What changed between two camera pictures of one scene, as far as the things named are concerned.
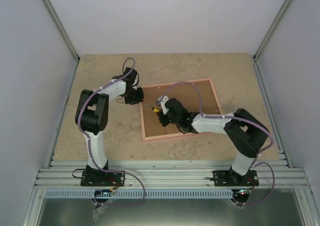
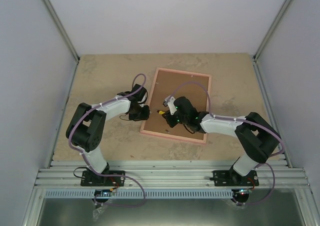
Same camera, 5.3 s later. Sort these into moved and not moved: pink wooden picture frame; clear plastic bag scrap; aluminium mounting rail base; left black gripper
Moved: pink wooden picture frame; left black gripper
Not moved: clear plastic bag scrap; aluminium mounting rail base
